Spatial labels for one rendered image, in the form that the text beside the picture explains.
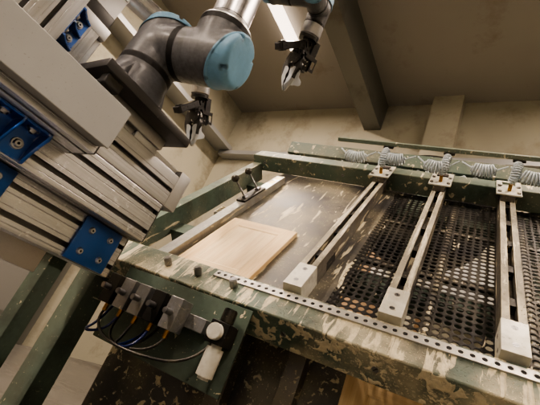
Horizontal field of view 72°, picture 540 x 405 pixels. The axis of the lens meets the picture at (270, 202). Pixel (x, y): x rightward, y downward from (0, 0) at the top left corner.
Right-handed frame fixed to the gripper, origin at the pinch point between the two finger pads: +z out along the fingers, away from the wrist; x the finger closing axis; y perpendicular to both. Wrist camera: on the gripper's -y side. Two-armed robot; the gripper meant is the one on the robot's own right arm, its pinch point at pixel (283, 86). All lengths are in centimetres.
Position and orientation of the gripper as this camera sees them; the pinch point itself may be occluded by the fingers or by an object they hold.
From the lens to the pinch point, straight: 141.7
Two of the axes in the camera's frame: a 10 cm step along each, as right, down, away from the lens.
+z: -3.9, 9.2, 0.8
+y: 7.1, 2.5, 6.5
